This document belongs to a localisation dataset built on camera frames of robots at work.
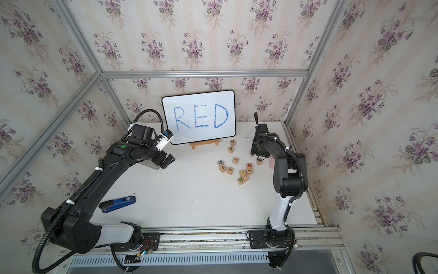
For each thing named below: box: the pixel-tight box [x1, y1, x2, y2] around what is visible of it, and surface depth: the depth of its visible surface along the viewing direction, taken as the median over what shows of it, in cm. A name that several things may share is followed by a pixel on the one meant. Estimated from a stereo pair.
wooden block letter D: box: [237, 176, 245, 186], surface depth 92 cm
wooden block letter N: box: [245, 162, 254, 171], surface depth 97 cm
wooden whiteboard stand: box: [189, 139, 221, 149], surface depth 106 cm
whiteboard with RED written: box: [161, 90, 237, 145], surface depth 100 cm
